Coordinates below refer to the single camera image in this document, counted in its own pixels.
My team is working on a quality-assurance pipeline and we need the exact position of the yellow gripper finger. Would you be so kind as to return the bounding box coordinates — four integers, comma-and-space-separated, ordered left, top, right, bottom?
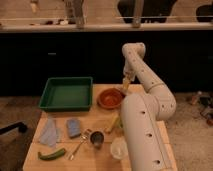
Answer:
122, 78, 131, 92

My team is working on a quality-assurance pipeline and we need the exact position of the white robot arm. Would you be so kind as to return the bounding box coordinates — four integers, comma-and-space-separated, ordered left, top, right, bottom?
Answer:
121, 43, 176, 171

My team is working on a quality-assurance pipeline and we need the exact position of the red-orange bowl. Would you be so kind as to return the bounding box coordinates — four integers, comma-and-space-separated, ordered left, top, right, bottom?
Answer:
97, 88, 125, 109

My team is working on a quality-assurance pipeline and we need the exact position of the metal measuring cup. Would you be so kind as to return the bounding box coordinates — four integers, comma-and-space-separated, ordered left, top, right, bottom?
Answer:
88, 130, 104, 149

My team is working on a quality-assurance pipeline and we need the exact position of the green plastic tray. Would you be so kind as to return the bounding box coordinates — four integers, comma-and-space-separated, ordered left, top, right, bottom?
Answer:
39, 77, 93, 112

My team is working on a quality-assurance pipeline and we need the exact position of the blue sponge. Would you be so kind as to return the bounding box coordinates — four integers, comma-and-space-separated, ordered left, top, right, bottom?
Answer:
67, 119, 81, 138

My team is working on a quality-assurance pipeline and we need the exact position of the metal spoon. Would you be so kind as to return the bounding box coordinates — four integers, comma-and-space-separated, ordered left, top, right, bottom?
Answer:
68, 131, 89, 160

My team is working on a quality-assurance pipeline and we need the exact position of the light blue cloth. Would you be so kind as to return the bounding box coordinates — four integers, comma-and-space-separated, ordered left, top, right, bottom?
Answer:
39, 118, 61, 147

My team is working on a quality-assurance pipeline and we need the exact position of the green pepper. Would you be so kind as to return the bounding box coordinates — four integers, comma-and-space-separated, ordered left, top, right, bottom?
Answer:
38, 148, 66, 161

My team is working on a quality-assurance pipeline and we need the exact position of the black chair part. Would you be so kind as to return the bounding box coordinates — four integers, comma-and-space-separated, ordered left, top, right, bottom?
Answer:
0, 122, 28, 135

